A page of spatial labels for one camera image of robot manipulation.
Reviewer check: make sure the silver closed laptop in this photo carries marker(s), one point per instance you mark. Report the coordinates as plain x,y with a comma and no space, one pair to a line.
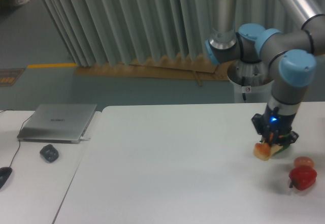
58,123

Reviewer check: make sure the green bell pepper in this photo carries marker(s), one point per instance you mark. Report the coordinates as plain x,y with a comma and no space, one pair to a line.
283,149

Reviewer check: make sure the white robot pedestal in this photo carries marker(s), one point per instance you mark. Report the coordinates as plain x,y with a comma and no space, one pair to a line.
250,81

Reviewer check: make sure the brown floor sign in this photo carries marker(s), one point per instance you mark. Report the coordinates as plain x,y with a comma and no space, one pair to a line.
10,76

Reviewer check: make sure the grey green curtain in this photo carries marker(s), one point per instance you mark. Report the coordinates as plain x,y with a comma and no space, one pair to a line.
121,31

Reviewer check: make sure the yellow floor tape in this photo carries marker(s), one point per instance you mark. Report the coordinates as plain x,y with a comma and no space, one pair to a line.
51,65

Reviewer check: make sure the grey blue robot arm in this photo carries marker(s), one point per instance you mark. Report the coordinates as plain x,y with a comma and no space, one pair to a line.
289,60

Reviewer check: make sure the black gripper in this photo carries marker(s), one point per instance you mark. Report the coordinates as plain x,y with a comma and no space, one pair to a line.
275,127

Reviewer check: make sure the golden bread loaf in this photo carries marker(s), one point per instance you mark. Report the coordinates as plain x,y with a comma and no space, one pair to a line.
264,151

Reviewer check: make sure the red bell pepper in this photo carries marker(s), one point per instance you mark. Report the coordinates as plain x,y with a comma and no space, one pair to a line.
302,177

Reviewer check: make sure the black computer mouse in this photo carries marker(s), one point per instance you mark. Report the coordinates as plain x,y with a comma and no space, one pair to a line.
5,173

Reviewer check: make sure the orange egg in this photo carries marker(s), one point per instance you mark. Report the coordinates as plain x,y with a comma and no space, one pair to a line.
303,161

